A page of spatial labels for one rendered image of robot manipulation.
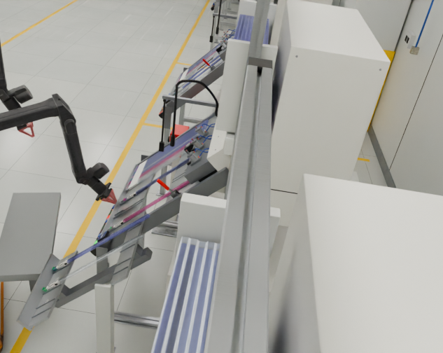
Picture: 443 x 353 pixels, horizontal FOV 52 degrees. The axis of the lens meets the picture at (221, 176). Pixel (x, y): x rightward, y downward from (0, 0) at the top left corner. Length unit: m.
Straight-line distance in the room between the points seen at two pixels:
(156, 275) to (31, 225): 0.91
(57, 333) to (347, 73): 1.99
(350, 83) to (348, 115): 0.12
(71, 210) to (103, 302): 1.68
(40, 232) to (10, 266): 0.24
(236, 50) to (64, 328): 1.82
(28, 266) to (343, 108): 1.49
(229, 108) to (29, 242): 1.22
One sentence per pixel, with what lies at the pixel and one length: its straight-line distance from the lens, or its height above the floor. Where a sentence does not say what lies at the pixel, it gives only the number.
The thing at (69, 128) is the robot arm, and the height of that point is 1.21.
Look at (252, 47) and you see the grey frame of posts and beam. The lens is 1.48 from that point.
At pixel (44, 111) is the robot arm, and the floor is 1.30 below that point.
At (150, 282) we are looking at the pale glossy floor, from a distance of 2.93.
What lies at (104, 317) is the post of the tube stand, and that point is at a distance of 1.94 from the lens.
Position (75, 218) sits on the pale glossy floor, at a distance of 3.40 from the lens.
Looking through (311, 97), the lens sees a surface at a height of 1.56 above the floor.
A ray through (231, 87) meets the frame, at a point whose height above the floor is 1.56.
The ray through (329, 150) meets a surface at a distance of 1.68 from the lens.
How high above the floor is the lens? 2.15
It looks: 33 degrees down
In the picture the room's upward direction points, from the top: 9 degrees clockwise
